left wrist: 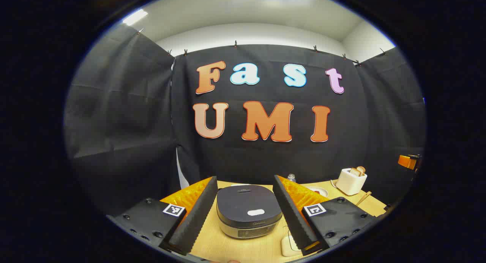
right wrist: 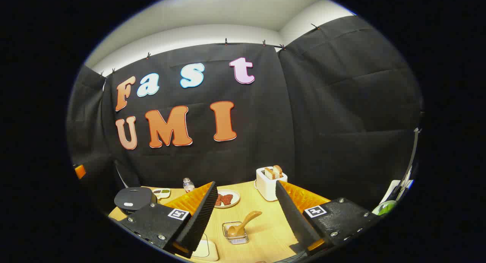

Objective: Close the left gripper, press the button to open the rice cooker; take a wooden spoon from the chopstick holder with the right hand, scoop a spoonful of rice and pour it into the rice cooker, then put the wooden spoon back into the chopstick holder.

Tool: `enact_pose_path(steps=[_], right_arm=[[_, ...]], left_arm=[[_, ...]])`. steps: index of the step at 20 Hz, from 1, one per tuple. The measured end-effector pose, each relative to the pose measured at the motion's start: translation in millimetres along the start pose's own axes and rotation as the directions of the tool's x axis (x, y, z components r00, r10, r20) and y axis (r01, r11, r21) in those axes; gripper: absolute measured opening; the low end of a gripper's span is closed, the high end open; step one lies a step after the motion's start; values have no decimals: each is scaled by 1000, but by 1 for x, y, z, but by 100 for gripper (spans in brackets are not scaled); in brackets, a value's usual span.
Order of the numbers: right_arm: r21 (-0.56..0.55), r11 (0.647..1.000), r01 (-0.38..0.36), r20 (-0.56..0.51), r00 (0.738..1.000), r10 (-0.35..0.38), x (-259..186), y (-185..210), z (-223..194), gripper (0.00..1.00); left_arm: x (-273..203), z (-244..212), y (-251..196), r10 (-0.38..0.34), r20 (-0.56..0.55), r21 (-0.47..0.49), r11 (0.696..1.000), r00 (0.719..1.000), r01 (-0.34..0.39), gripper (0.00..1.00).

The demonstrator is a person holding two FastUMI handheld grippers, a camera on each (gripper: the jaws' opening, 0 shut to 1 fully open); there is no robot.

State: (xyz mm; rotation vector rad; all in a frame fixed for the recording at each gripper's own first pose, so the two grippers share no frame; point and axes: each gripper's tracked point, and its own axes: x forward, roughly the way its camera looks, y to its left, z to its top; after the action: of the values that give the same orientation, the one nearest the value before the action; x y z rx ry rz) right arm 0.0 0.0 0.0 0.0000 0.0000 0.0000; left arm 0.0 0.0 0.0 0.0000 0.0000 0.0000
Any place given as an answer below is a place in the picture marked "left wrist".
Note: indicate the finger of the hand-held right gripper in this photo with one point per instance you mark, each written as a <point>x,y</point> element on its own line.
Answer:
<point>406,162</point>

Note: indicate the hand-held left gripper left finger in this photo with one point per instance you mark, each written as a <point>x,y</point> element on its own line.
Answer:
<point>197,217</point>

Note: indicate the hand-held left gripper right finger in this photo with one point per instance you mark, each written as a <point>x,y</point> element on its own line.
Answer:
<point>292,217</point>

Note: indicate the black rice cooker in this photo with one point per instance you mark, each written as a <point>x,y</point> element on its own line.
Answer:
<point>246,202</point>

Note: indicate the wooden spoon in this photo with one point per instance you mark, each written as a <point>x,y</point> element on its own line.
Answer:
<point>363,198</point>

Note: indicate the white plate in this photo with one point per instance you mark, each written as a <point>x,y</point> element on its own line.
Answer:
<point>319,190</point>

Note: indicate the clear plastic bottle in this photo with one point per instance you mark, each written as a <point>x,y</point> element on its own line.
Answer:
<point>291,178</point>

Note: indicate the toast slice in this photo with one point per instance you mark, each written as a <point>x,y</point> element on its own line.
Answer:
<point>362,169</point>
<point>355,171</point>

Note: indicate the white toaster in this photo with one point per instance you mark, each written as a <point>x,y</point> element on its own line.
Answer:
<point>349,183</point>

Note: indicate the black backdrop cloth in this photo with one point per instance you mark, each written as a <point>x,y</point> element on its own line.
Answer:
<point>125,114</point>

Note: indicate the ceiling light panel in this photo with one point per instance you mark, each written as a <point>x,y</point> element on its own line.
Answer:
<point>134,17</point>

